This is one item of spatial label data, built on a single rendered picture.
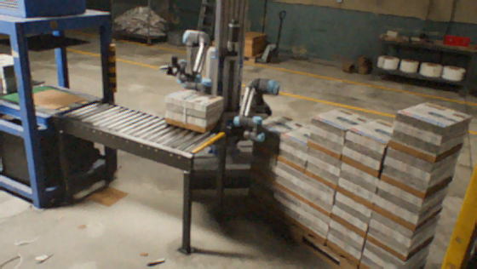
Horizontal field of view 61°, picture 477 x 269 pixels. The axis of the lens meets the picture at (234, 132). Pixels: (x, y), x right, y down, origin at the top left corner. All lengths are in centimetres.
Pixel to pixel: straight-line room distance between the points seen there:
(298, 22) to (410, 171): 770
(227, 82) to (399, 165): 184
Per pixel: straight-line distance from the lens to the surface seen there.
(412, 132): 254
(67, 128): 348
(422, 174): 257
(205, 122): 308
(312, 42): 992
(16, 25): 331
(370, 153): 271
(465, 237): 238
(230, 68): 380
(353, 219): 294
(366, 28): 961
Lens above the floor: 201
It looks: 22 degrees down
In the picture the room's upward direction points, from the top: 4 degrees clockwise
